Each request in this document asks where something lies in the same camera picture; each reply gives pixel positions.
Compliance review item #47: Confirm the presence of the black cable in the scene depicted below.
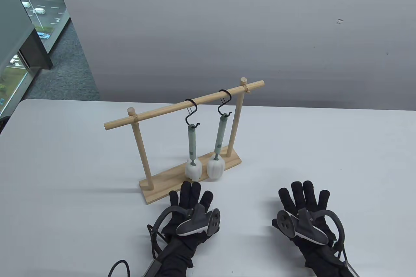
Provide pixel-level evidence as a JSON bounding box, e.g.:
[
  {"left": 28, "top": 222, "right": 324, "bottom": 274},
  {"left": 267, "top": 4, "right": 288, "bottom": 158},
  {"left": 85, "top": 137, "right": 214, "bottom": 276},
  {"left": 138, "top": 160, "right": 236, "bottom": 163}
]
[{"left": 107, "top": 259, "right": 131, "bottom": 277}]

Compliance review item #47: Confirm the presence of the person's left forearm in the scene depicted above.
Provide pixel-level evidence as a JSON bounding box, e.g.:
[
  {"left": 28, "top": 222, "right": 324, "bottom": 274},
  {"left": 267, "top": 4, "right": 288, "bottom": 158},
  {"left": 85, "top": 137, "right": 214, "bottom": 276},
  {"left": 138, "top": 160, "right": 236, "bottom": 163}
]
[{"left": 155, "top": 236, "right": 202, "bottom": 277}]

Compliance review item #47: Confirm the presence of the grey hand controller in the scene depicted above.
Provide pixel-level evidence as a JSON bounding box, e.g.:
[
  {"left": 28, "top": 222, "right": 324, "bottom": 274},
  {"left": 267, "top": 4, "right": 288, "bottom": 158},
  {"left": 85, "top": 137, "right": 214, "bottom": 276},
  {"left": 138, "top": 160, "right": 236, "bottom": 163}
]
[
  {"left": 272, "top": 208, "right": 345, "bottom": 252},
  {"left": 152, "top": 205, "right": 221, "bottom": 251}
]

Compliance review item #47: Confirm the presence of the green handled white cup brush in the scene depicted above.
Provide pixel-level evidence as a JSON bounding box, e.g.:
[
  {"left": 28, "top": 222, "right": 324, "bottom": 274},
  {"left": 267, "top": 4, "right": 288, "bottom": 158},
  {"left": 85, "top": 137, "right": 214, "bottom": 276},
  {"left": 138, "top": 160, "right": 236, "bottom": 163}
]
[
  {"left": 185, "top": 124, "right": 202, "bottom": 181},
  {"left": 207, "top": 113, "right": 229, "bottom": 181}
]

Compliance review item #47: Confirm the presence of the person's left hand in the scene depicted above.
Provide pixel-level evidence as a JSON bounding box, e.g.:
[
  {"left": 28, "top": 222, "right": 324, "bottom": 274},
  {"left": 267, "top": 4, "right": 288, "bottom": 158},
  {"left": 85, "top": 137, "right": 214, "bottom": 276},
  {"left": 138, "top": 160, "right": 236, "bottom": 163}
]
[{"left": 162, "top": 181, "right": 214, "bottom": 246}]

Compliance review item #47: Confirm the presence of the dark grey window beam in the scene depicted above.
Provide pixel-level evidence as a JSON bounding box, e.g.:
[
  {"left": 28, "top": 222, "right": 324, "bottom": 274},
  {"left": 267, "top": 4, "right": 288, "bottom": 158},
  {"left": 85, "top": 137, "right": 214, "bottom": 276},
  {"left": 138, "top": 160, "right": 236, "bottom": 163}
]
[{"left": 19, "top": 29, "right": 53, "bottom": 70}]

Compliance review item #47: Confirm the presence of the person's right hand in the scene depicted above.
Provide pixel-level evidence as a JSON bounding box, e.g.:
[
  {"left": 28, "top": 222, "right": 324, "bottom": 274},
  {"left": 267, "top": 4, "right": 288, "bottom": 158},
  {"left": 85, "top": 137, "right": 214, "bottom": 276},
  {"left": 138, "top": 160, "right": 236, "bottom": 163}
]
[{"left": 278, "top": 181, "right": 338, "bottom": 252}]

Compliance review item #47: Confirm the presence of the black metal s-hook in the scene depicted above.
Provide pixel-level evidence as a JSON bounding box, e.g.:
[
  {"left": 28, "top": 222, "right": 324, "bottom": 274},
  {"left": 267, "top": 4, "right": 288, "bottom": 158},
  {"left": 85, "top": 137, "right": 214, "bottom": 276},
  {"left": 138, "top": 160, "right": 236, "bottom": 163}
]
[
  {"left": 185, "top": 98, "right": 201, "bottom": 128},
  {"left": 218, "top": 89, "right": 233, "bottom": 117}
]

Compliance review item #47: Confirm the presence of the grey left hand controller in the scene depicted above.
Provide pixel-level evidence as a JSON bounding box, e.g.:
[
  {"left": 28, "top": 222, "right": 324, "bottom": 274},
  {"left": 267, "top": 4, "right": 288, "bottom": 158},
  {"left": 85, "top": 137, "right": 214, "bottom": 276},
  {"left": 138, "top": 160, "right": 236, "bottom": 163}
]
[{"left": 152, "top": 205, "right": 221, "bottom": 251}]

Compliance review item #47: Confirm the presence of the black right wrist camera module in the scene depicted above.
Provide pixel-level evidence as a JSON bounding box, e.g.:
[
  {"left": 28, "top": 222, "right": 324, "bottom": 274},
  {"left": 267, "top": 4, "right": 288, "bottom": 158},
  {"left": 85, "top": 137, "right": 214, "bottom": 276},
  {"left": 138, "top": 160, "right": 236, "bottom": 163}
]
[{"left": 343, "top": 256, "right": 360, "bottom": 277}]

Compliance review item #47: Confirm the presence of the grey right hand controller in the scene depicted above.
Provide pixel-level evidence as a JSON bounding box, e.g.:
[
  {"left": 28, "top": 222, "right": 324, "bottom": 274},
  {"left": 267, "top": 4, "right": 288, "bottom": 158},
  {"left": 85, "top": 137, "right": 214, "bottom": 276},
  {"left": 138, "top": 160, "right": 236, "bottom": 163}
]
[{"left": 272, "top": 208, "right": 345, "bottom": 252}]

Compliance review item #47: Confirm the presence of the wooden hanging rack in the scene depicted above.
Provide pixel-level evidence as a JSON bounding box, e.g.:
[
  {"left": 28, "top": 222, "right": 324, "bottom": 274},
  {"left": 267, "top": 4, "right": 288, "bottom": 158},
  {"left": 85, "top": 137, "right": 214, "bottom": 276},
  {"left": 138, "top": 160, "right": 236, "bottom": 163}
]
[{"left": 104, "top": 77, "right": 265, "bottom": 205}]

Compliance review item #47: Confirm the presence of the person's right forearm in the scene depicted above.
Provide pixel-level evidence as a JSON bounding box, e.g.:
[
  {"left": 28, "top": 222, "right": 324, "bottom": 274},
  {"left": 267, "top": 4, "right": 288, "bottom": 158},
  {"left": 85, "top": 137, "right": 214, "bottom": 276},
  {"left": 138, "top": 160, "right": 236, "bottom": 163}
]
[{"left": 298, "top": 244, "right": 353, "bottom": 277}]

